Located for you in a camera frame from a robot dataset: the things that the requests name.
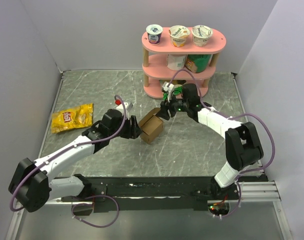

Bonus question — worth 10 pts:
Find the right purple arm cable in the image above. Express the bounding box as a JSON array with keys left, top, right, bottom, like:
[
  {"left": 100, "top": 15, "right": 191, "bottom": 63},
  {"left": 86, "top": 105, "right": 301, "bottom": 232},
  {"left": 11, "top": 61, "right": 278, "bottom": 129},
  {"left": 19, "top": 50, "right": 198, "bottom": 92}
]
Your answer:
[{"left": 166, "top": 69, "right": 276, "bottom": 176}]

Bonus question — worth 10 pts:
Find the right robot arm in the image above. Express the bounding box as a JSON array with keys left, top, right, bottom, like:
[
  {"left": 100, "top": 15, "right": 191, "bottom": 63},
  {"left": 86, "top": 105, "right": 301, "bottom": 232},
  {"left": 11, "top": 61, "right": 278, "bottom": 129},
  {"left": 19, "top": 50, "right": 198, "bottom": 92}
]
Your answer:
[{"left": 156, "top": 82, "right": 264, "bottom": 200}]

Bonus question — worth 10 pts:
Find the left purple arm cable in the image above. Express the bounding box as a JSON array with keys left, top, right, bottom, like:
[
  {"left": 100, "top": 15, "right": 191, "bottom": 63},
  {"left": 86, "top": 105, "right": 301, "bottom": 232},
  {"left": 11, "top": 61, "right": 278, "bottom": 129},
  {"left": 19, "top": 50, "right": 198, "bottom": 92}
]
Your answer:
[{"left": 8, "top": 94, "right": 128, "bottom": 213}]

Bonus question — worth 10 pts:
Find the brown cardboard paper box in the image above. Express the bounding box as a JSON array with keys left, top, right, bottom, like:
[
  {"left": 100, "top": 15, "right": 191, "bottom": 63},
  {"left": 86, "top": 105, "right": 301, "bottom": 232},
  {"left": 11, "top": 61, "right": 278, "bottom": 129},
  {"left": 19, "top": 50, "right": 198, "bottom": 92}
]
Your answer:
[{"left": 138, "top": 107, "right": 164, "bottom": 144}]

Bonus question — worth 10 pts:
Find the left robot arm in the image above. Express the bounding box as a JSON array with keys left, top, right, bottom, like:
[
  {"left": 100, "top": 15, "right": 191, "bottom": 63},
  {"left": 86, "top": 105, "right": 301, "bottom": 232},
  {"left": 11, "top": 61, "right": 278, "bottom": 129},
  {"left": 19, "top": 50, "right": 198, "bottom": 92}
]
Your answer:
[{"left": 8, "top": 109, "right": 142, "bottom": 213}]

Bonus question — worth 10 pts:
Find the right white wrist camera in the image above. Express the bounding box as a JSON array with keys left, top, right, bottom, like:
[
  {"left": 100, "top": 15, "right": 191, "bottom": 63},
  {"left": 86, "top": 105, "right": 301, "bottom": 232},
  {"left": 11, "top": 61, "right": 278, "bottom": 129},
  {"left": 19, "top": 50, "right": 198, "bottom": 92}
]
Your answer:
[{"left": 161, "top": 81, "right": 178, "bottom": 102}]

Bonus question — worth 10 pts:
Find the pink three-tier shelf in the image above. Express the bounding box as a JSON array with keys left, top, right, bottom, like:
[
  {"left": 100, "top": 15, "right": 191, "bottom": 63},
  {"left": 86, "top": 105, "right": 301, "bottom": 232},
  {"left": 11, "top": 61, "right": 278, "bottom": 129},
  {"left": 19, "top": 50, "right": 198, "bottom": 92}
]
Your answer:
[{"left": 141, "top": 24, "right": 227, "bottom": 99}]

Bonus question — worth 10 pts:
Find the yellow Lays chip bag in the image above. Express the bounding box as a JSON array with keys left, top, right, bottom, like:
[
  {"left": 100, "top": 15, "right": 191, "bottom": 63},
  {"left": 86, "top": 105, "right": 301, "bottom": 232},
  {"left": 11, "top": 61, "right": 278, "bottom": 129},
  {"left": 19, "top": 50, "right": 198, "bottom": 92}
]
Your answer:
[{"left": 51, "top": 103, "right": 94, "bottom": 134}]

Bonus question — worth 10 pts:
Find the blue yogurt cup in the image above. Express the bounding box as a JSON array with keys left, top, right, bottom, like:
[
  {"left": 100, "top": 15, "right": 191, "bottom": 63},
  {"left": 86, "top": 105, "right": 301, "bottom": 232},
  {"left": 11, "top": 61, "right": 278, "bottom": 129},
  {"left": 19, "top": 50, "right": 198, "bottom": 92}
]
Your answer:
[{"left": 146, "top": 24, "right": 163, "bottom": 45}]

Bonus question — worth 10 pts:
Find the aluminium frame rail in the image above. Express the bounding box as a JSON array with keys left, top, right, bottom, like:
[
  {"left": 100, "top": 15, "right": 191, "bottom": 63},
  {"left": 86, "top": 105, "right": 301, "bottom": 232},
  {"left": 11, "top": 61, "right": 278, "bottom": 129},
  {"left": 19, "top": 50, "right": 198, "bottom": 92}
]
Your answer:
[{"left": 6, "top": 176, "right": 292, "bottom": 240}]

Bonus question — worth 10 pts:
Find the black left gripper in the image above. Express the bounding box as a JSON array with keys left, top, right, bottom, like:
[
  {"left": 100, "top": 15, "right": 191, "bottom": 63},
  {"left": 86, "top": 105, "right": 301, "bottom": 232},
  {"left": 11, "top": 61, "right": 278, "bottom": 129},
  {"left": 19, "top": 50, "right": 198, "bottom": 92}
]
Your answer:
[{"left": 109, "top": 114, "right": 143, "bottom": 139}]

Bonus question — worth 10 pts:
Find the white Chobani yogurt cup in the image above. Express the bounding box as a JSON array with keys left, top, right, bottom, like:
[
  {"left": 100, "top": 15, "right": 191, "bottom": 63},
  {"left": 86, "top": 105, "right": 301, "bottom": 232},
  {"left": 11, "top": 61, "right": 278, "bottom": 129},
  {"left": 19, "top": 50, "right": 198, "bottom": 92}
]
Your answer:
[{"left": 191, "top": 25, "right": 213, "bottom": 47}]

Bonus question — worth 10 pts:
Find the white paper cup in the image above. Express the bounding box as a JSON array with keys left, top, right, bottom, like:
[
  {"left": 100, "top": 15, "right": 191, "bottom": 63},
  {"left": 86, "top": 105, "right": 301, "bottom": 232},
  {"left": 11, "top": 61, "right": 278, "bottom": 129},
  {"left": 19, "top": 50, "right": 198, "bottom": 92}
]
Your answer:
[{"left": 166, "top": 54, "right": 187, "bottom": 71}]

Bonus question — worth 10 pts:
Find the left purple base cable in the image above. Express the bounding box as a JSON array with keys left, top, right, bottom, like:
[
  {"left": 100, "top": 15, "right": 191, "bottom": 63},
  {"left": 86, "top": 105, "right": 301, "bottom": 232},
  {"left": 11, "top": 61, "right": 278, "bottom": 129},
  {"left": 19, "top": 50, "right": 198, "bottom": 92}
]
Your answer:
[{"left": 71, "top": 194, "right": 120, "bottom": 228}]

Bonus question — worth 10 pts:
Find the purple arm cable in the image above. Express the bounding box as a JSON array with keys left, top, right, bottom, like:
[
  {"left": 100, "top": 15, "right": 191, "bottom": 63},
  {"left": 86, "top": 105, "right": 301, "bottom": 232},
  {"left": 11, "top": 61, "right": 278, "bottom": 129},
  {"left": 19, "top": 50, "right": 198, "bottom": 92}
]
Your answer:
[
  {"left": 166, "top": 69, "right": 276, "bottom": 176},
  {"left": 8, "top": 94, "right": 128, "bottom": 213}
]

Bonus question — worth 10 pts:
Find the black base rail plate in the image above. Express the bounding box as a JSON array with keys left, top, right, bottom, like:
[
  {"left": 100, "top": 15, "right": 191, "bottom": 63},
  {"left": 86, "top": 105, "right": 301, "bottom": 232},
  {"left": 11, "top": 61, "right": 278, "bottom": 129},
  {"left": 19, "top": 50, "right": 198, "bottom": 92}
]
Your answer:
[{"left": 60, "top": 174, "right": 268, "bottom": 214}]

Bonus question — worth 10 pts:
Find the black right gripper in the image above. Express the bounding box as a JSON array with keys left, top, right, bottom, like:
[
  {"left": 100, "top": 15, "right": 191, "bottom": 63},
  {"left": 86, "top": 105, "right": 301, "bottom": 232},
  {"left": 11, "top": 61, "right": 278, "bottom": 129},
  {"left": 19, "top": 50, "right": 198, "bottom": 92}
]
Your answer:
[{"left": 156, "top": 92, "right": 190, "bottom": 121}]

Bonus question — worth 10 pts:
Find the orange Chobani yogurt cup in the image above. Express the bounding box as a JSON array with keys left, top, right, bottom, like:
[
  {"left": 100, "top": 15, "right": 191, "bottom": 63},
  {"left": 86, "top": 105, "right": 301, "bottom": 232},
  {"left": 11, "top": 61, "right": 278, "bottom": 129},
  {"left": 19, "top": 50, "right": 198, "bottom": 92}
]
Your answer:
[{"left": 168, "top": 25, "right": 191, "bottom": 48}]

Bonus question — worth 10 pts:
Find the green white snack bag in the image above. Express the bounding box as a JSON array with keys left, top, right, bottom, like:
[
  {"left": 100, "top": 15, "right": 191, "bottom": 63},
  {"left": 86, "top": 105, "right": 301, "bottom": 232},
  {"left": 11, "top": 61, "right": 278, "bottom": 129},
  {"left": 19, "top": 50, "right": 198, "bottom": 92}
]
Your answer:
[{"left": 159, "top": 79, "right": 187, "bottom": 96}]

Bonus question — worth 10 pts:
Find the green snack canister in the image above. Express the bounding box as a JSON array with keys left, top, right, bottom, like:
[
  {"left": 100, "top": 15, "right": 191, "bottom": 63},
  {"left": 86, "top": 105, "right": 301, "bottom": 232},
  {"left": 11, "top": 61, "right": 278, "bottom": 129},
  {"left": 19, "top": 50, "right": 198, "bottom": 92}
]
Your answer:
[{"left": 185, "top": 54, "right": 212, "bottom": 73}]

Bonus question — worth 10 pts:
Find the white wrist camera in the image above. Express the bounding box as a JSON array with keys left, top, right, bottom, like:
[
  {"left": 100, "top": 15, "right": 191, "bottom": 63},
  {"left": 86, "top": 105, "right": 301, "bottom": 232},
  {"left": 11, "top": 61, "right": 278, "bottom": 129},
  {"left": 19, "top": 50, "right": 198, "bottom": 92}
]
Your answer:
[
  {"left": 114, "top": 98, "right": 133, "bottom": 114},
  {"left": 161, "top": 81, "right": 178, "bottom": 102}
]

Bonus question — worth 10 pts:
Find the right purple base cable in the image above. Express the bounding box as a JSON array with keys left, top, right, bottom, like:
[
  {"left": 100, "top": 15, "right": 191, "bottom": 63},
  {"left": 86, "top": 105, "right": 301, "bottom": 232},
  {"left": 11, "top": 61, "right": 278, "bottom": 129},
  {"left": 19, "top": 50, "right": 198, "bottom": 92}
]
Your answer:
[{"left": 211, "top": 181, "right": 243, "bottom": 221}]

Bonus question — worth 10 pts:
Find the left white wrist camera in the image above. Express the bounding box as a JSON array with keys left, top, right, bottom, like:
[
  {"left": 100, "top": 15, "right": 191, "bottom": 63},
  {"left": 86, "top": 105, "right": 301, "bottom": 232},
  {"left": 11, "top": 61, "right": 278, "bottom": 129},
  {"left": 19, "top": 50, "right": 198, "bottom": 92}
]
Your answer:
[{"left": 114, "top": 98, "right": 133, "bottom": 114}]

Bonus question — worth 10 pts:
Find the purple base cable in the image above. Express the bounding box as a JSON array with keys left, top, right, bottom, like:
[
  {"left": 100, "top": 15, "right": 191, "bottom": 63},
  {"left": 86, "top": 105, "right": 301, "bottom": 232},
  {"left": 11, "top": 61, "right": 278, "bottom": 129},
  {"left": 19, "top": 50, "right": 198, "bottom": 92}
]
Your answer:
[
  {"left": 211, "top": 181, "right": 243, "bottom": 221},
  {"left": 71, "top": 194, "right": 120, "bottom": 228}
]

